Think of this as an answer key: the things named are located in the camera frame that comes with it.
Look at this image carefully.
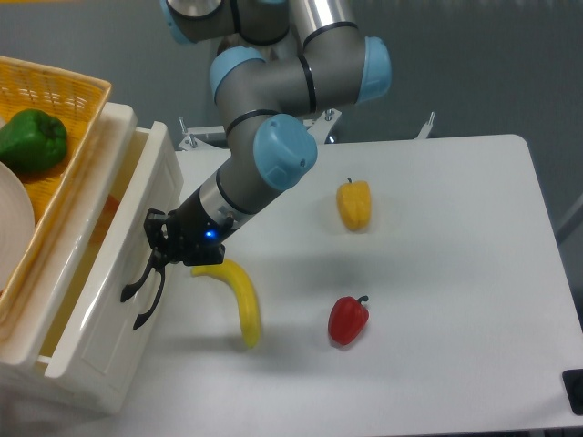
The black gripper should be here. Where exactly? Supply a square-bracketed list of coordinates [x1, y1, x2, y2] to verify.
[143, 184, 241, 273]

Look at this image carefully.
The black drawer handle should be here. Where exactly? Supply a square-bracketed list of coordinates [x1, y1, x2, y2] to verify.
[119, 266, 155, 302]
[132, 269, 166, 330]

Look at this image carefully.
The white top drawer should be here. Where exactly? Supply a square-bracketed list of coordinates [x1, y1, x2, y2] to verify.
[46, 122, 183, 386]

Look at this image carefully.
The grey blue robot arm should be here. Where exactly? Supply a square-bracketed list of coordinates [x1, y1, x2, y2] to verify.
[145, 1, 392, 271]

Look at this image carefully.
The triangular pastry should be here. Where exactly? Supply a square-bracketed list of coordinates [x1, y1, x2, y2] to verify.
[89, 195, 119, 245]

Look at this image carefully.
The yellow banana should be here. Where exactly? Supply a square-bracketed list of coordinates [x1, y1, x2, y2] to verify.
[191, 259, 261, 349]

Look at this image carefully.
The pink plate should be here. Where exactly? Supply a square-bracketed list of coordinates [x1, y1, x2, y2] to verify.
[0, 164, 36, 290]

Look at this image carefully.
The yellow woven basket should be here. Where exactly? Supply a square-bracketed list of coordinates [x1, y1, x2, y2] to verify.
[1, 56, 112, 319]

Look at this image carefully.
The green bell pepper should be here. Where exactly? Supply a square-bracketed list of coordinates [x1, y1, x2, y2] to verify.
[1, 109, 67, 173]

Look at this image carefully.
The yellow bell pepper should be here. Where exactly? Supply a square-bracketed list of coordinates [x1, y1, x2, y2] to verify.
[336, 178, 372, 231]

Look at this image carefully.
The red bell pepper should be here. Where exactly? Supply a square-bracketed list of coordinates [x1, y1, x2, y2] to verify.
[328, 295, 369, 346]

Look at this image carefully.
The black object at table edge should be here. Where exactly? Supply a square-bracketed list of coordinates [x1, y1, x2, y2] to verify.
[562, 369, 583, 416]

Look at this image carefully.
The white metal base frame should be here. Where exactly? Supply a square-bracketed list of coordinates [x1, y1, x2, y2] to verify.
[178, 108, 436, 151]

